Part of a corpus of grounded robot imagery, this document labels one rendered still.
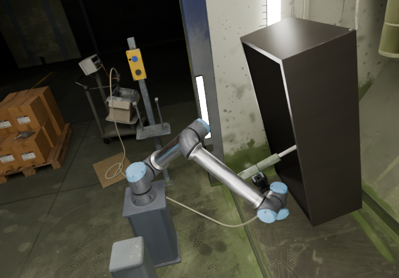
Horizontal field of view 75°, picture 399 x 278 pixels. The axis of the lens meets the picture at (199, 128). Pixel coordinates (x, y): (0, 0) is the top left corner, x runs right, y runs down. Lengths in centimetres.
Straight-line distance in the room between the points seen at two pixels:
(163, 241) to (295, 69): 159
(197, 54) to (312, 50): 118
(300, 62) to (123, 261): 108
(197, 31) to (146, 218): 149
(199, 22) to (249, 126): 109
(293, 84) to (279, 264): 147
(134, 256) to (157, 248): 183
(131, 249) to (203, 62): 197
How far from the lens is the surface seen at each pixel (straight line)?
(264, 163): 176
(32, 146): 406
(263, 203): 139
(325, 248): 245
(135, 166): 192
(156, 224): 207
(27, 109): 426
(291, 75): 128
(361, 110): 307
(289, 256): 235
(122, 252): 45
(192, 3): 221
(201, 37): 224
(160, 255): 234
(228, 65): 234
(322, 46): 131
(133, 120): 404
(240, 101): 249
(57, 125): 476
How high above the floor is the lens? 198
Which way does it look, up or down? 29 degrees down
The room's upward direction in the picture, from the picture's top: 9 degrees counter-clockwise
